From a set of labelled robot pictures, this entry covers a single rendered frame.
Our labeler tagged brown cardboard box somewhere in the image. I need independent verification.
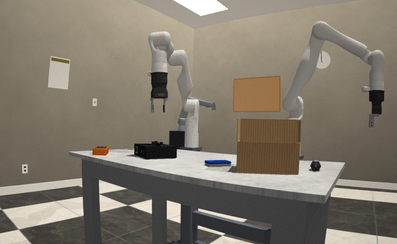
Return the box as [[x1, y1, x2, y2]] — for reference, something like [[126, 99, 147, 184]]
[[236, 118, 301, 175]]

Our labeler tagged orange digital multimeter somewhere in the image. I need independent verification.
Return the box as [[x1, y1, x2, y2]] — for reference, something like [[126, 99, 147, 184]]
[[93, 146, 109, 155]]

